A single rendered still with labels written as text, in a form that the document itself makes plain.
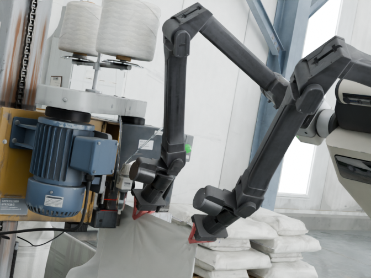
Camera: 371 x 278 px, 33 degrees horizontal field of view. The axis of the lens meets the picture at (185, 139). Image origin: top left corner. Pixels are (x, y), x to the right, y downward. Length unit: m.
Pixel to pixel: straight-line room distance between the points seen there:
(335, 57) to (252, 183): 0.40
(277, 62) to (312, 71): 6.63
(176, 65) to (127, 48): 0.14
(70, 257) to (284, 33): 5.54
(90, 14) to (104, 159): 0.52
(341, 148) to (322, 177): 7.23
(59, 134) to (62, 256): 1.46
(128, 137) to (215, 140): 5.58
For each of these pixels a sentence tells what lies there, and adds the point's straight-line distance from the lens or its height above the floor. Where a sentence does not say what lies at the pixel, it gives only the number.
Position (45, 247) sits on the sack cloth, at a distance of 2.55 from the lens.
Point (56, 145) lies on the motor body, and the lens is 1.61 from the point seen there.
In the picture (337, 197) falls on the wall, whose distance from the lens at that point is 9.37.
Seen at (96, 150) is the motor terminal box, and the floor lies 1.28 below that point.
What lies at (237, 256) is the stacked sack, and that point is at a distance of 4.77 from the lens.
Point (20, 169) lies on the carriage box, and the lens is 1.78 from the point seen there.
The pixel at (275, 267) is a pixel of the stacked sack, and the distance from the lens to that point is 5.13.
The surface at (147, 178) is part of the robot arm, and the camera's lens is 1.79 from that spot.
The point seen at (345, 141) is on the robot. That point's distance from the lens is 1.81.
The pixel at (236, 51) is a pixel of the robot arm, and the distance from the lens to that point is 1.72.
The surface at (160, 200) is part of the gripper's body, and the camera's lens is 1.90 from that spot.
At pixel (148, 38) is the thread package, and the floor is 1.59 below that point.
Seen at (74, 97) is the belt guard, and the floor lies 1.40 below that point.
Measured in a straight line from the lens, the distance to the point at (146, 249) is 1.89.
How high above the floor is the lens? 1.42
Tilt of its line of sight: 3 degrees down
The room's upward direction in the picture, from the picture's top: 10 degrees clockwise
